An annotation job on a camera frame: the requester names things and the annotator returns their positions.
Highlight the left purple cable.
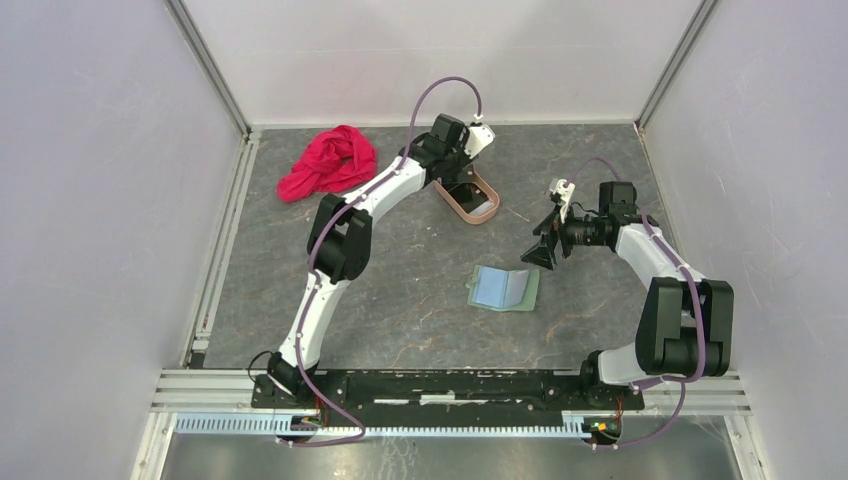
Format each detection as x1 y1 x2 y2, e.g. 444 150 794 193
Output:
278 76 485 448

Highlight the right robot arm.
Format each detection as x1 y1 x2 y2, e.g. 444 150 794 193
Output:
521 179 734 408

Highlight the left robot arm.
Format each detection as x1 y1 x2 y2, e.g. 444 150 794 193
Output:
267 114 494 408

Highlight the pink oval card tray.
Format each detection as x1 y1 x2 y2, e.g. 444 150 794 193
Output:
434 167 501 225

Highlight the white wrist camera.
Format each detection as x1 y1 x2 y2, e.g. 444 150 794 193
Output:
464 123 495 159
549 178 576 224

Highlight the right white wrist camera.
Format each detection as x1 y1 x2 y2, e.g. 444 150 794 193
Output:
549 178 576 224

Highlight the green card holder wallet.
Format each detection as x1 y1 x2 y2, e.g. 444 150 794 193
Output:
465 266 540 312

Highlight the red crumpled cloth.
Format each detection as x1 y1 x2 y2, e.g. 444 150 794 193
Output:
276 125 377 203

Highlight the purple cable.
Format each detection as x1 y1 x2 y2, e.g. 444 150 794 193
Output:
566 156 709 452
278 76 485 448

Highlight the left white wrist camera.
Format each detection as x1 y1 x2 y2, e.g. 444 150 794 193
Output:
464 123 495 159

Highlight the aluminium frame rail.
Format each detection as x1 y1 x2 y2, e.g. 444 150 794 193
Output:
152 370 750 439

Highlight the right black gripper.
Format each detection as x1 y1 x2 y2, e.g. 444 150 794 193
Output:
520 202 605 271

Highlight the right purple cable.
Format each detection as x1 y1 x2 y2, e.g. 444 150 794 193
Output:
566 156 709 452

